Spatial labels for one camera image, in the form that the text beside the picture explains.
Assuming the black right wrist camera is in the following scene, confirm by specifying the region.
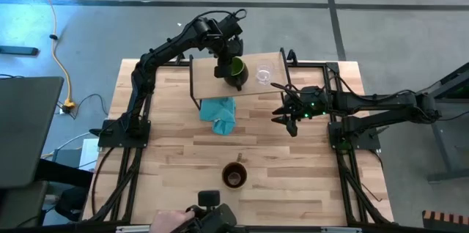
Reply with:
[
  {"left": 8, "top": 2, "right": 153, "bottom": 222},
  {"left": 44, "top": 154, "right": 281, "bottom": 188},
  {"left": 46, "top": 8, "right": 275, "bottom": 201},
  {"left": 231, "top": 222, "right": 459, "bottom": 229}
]
[{"left": 285, "top": 119, "right": 298, "bottom": 138}]

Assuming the orange black striped object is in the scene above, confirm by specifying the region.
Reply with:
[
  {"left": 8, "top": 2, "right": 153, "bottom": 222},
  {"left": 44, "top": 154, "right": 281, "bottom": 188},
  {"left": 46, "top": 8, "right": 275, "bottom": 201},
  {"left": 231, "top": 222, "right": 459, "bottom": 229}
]
[{"left": 421, "top": 210, "right": 469, "bottom": 232}]

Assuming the teal cloth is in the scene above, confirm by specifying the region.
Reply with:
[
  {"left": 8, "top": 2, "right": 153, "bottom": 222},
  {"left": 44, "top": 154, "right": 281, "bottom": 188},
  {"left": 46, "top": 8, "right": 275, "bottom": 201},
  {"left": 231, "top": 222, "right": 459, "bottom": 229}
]
[{"left": 199, "top": 96, "right": 237, "bottom": 136}]

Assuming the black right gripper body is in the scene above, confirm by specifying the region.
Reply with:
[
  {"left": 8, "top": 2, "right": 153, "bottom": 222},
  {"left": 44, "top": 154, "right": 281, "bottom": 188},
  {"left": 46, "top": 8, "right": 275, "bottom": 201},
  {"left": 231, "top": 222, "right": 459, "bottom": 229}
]
[{"left": 289, "top": 86, "right": 330, "bottom": 119}]

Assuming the black metal table frame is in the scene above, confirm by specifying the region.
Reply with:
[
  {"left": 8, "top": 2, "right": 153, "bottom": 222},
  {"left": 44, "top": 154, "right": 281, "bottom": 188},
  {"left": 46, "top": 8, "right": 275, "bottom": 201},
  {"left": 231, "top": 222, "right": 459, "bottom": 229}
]
[{"left": 82, "top": 52, "right": 394, "bottom": 233}]

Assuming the yellow extension cable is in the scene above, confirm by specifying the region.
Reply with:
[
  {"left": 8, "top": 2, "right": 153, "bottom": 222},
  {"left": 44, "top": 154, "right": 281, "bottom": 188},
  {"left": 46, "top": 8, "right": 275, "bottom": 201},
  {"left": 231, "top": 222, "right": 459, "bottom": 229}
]
[{"left": 27, "top": 0, "right": 76, "bottom": 111}]

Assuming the black power cable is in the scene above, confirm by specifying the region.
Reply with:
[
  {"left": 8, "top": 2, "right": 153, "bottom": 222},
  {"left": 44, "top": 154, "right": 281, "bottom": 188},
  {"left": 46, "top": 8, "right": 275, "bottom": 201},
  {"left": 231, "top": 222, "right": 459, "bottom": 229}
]
[{"left": 71, "top": 92, "right": 110, "bottom": 120}]

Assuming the person's hand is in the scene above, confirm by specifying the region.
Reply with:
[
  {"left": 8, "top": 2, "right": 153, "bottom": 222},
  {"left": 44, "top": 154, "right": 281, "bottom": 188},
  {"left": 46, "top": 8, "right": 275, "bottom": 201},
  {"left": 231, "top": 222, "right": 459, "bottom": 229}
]
[{"left": 149, "top": 210, "right": 196, "bottom": 233}]

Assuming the silver metal bracket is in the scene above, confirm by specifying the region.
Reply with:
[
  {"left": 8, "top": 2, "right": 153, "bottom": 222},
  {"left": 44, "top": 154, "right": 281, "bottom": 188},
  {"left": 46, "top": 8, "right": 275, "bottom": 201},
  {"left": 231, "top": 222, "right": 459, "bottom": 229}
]
[
  {"left": 321, "top": 226, "right": 362, "bottom": 233},
  {"left": 116, "top": 225, "right": 153, "bottom": 233}
]

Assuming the black flat floor bar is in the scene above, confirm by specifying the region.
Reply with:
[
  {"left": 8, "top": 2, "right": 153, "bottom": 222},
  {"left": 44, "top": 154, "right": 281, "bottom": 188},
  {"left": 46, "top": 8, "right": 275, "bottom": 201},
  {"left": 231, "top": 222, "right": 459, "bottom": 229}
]
[{"left": 0, "top": 45, "right": 40, "bottom": 56}]

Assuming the black camera device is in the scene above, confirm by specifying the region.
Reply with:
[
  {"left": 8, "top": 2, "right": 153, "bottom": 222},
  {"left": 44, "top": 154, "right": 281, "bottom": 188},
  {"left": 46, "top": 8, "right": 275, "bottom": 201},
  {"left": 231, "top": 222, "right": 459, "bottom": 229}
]
[{"left": 175, "top": 190, "right": 238, "bottom": 233}]

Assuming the wooden shelf with black legs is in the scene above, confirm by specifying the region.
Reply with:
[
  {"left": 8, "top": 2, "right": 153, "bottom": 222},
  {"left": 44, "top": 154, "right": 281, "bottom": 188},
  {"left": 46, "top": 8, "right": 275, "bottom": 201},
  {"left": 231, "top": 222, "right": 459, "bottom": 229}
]
[{"left": 188, "top": 47, "right": 293, "bottom": 111}]

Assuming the black mug with green inside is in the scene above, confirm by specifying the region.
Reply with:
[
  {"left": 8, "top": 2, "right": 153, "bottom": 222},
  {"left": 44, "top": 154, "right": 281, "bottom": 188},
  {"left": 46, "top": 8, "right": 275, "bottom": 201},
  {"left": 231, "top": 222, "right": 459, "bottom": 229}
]
[{"left": 223, "top": 56, "right": 250, "bottom": 92}]

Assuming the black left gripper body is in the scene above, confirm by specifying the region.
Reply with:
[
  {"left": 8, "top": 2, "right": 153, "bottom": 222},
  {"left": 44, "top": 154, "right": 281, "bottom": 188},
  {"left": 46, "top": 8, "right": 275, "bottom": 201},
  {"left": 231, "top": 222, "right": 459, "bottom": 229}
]
[{"left": 212, "top": 33, "right": 245, "bottom": 59}]

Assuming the large brown teal glazed mug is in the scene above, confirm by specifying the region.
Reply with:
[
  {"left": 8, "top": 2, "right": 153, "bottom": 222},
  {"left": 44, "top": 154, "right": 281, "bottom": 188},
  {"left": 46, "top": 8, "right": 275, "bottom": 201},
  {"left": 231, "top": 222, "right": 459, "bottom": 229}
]
[{"left": 221, "top": 152, "right": 248, "bottom": 191}]

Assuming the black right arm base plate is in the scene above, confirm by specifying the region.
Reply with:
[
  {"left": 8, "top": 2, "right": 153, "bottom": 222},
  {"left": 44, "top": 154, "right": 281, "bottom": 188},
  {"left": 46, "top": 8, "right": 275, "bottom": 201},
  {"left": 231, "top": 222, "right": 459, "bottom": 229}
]
[{"left": 328, "top": 121, "right": 382, "bottom": 152}]

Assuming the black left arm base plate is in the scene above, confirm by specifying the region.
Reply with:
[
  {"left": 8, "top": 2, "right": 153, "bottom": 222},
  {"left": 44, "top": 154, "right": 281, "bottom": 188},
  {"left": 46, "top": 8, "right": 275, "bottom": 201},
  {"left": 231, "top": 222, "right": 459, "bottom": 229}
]
[{"left": 97, "top": 119, "right": 151, "bottom": 149}]

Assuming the clear plastic cup with handle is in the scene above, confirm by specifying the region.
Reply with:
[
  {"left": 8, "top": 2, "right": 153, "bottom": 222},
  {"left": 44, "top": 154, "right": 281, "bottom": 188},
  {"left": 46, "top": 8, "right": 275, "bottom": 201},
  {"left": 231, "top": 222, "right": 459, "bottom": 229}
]
[{"left": 255, "top": 62, "right": 274, "bottom": 86}]

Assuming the grey metal stand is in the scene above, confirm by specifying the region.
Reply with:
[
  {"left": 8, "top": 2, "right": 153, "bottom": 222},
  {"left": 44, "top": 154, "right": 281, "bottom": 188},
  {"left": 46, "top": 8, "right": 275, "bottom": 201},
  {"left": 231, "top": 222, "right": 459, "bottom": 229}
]
[{"left": 404, "top": 62, "right": 469, "bottom": 183}]

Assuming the grey desk top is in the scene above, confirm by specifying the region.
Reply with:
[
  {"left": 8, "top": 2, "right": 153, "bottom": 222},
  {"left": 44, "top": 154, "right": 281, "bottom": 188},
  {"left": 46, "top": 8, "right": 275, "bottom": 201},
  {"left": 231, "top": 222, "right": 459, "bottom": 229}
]
[{"left": 0, "top": 75, "right": 65, "bottom": 189}]

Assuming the black chair seat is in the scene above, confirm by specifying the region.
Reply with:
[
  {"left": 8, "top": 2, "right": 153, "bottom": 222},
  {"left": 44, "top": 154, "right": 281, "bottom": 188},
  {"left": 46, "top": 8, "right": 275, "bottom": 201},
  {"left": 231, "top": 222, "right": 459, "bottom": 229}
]
[{"left": 54, "top": 187, "right": 89, "bottom": 223}]

